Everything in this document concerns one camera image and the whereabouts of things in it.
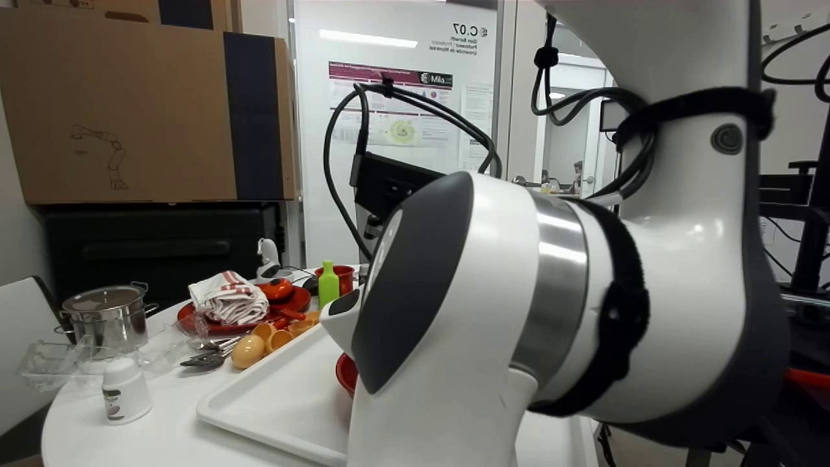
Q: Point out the red plate with food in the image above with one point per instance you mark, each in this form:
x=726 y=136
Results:
x=292 y=296

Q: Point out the red bowl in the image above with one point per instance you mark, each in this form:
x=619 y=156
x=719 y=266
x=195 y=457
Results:
x=345 y=374

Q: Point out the small white bottle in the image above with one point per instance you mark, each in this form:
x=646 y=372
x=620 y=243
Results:
x=126 y=393

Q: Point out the metal cutlery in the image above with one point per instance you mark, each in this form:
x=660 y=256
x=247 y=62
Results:
x=212 y=353

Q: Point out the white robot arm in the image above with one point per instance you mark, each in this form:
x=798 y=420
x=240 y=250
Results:
x=653 y=311

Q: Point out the red white cloth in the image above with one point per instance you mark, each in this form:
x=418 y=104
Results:
x=230 y=300

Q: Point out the green bottle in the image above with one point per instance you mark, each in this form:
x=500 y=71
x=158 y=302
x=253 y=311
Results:
x=327 y=283

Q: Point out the large cardboard sheet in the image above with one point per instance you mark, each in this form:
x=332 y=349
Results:
x=131 y=113

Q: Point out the steel pot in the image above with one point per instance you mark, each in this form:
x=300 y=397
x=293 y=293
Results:
x=109 y=320

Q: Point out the black cabinet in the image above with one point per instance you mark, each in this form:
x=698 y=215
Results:
x=168 y=247

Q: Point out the white plastic tray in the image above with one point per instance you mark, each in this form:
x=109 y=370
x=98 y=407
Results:
x=293 y=402

